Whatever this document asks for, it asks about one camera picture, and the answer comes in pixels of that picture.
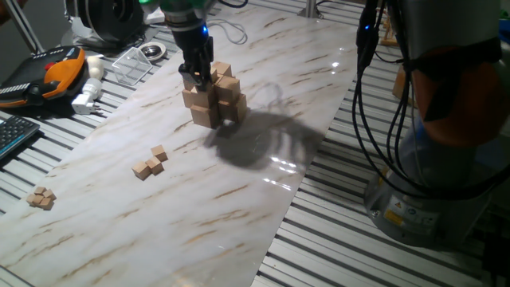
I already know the silver metal post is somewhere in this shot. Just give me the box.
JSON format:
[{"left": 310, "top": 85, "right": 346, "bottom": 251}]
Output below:
[{"left": 297, "top": 0, "right": 324, "bottom": 20}]

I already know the white button control box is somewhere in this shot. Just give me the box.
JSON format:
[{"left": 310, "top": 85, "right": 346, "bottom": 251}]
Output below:
[{"left": 142, "top": 7, "right": 167, "bottom": 26}]

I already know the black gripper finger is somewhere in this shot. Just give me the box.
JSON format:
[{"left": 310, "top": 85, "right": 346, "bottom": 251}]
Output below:
[
  {"left": 200, "top": 51, "right": 215, "bottom": 92},
  {"left": 178, "top": 53, "right": 201, "bottom": 85}
]

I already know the white egg-shaped object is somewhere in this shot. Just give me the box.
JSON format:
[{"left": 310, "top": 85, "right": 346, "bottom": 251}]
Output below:
[{"left": 86, "top": 55, "right": 105, "bottom": 81}]

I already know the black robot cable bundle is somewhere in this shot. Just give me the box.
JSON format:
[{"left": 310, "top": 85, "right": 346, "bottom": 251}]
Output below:
[{"left": 352, "top": 0, "right": 510, "bottom": 202}]

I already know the grey looped cable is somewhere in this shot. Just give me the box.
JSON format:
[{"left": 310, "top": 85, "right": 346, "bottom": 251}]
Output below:
[{"left": 206, "top": 18, "right": 249, "bottom": 45}]

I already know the black computer keyboard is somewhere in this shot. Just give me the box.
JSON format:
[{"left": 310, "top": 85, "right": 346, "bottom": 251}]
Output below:
[{"left": 0, "top": 115, "right": 41, "bottom": 161}]

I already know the orange black teach pendant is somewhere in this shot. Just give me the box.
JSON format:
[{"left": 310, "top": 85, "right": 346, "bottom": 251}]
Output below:
[{"left": 0, "top": 45, "right": 87, "bottom": 109}]

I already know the white marble pattern mat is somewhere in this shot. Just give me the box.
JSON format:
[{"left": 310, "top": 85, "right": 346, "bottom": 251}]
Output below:
[{"left": 0, "top": 0, "right": 358, "bottom": 287}]

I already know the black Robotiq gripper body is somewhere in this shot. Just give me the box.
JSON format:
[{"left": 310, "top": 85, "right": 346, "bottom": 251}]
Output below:
[{"left": 165, "top": 11, "right": 215, "bottom": 57}]

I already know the person's left forearm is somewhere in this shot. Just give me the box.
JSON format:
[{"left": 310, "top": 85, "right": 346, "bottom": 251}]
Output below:
[{"left": 0, "top": 0, "right": 27, "bottom": 12}]

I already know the black filament spool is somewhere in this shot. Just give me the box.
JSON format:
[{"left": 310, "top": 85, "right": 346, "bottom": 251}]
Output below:
[{"left": 65, "top": 0, "right": 145, "bottom": 45}]

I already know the clear plastic box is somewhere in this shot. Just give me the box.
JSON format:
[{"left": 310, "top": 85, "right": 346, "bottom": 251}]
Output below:
[{"left": 112, "top": 46, "right": 154, "bottom": 87}]

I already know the thick grey stand leg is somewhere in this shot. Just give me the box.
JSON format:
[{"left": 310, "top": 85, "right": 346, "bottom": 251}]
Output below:
[{"left": 4, "top": 0, "right": 45, "bottom": 55}]

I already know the white power adapter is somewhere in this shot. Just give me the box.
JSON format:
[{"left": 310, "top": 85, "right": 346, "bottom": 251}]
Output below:
[{"left": 71, "top": 77, "right": 104, "bottom": 116}]

